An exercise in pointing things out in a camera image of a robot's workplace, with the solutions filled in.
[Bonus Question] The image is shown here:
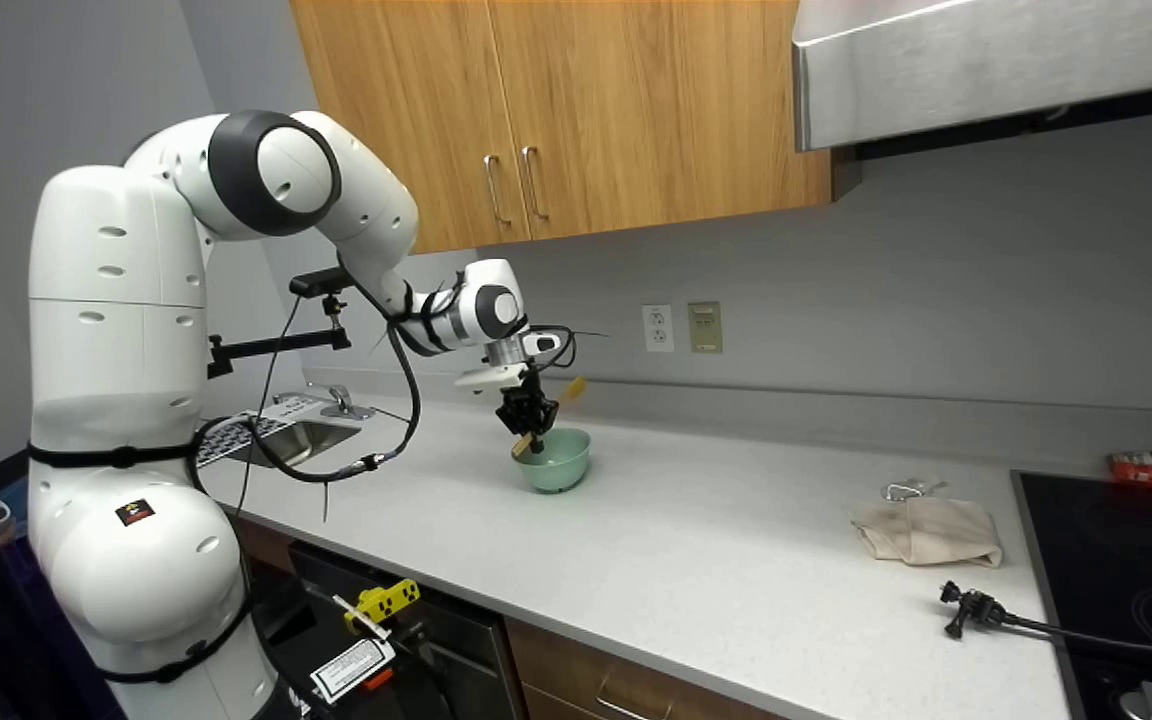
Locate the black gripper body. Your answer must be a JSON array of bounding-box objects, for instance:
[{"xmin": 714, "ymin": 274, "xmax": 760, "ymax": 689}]
[{"xmin": 491, "ymin": 371, "xmax": 560, "ymax": 431}]

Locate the light blue bowl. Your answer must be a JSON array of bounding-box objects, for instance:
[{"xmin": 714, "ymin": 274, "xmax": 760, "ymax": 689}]
[{"xmin": 518, "ymin": 423, "xmax": 598, "ymax": 496}]

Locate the chrome sink faucet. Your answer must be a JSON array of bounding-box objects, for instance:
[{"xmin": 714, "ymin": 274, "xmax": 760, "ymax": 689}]
[{"xmin": 289, "ymin": 384, "xmax": 378, "ymax": 428}]

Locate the yellow power strip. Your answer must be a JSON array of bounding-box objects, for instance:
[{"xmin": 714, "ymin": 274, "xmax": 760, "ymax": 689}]
[{"xmin": 342, "ymin": 578, "xmax": 424, "ymax": 631}]

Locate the steel kitchen sink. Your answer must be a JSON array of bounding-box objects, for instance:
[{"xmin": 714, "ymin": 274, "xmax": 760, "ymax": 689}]
[{"xmin": 221, "ymin": 417, "xmax": 365, "ymax": 471}]

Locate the black dishwasher front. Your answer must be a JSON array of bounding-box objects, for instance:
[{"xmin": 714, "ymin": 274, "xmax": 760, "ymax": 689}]
[{"xmin": 289, "ymin": 536, "xmax": 527, "ymax": 720}]

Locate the wooden drawer front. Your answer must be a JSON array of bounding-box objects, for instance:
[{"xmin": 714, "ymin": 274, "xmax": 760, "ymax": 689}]
[{"xmin": 509, "ymin": 618, "xmax": 793, "ymax": 720}]

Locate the white labelled box device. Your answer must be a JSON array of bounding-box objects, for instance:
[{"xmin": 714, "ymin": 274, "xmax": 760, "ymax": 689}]
[{"xmin": 306, "ymin": 635, "xmax": 404, "ymax": 710}]

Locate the grey grid drying mat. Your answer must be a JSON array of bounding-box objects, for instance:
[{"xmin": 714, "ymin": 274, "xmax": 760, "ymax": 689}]
[{"xmin": 202, "ymin": 412, "xmax": 269, "ymax": 463}]

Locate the clear plastic wrapper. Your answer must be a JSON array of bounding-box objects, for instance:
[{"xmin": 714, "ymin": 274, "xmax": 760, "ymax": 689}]
[{"xmin": 886, "ymin": 476, "xmax": 952, "ymax": 509}]

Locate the beige crumpled cloth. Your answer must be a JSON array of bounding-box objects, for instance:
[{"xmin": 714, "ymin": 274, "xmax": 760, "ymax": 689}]
[{"xmin": 849, "ymin": 491, "xmax": 1009, "ymax": 574}]

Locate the stainless steel range hood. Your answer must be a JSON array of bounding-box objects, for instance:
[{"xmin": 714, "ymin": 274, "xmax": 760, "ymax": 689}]
[{"xmin": 787, "ymin": 0, "xmax": 1152, "ymax": 164}]

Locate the black glass cooktop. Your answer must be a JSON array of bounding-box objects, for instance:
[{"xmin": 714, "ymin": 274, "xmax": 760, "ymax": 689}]
[{"xmin": 1009, "ymin": 470, "xmax": 1152, "ymax": 720}]

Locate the small red object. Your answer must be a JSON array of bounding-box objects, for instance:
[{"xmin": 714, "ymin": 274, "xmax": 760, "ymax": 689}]
[{"xmin": 1106, "ymin": 451, "xmax": 1152, "ymax": 496}]

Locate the small metal object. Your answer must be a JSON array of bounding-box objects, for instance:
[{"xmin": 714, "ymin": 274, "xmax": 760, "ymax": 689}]
[{"xmin": 1114, "ymin": 678, "xmax": 1152, "ymax": 720}]

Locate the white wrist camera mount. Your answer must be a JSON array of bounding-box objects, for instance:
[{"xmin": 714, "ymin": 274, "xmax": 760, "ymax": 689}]
[{"xmin": 452, "ymin": 325, "xmax": 582, "ymax": 392}]

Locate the white wall power outlet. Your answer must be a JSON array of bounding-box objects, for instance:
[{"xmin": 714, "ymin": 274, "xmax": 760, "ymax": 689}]
[{"xmin": 639, "ymin": 306, "xmax": 675, "ymax": 358}]

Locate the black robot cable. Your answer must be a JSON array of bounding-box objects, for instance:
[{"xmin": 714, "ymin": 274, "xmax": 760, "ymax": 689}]
[{"xmin": 190, "ymin": 285, "xmax": 424, "ymax": 490}]

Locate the metal cabinet door handle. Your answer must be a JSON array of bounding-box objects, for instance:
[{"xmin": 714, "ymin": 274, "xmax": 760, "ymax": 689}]
[
  {"xmin": 521, "ymin": 142, "xmax": 558, "ymax": 227},
  {"xmin": 479, "ymin": 154, "xmax": 521, "ymax": 234}
]

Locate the black camera on boom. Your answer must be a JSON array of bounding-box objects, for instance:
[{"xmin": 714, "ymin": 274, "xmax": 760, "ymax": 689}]
[{"xmin": 203, "ymin": 265, "xmax": 355, "ymax": 379}]

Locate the wooden wall cabinet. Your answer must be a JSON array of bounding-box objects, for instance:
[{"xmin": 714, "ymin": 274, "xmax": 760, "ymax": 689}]
[{"xmin": 289, "ymin": 0, "xmax": 861, "ymax": 255}]

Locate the dark blue cart post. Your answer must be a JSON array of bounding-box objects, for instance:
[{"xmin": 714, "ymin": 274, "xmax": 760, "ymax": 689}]
[{"xmin": 0, "ymin": 431, "xmax": 112, "ymax": 720}]

